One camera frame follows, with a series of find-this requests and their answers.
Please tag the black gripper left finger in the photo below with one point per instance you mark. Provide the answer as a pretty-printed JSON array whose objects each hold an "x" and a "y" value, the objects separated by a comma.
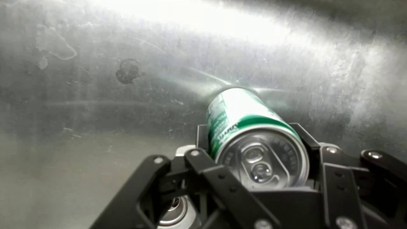
[{"x": 220, "y": 186}]

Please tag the stainless steel double sink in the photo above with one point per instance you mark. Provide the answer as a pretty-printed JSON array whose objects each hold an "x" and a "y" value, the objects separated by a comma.
[{"x": 127, "y": 64}]

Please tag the green soda can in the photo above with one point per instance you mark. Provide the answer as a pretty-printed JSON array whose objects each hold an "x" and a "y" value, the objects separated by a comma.
[{"x": 246, "y": 123}]

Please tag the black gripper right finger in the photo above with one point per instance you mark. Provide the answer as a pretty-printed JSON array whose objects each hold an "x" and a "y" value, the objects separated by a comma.
[{"x": 347, "y": 186}]

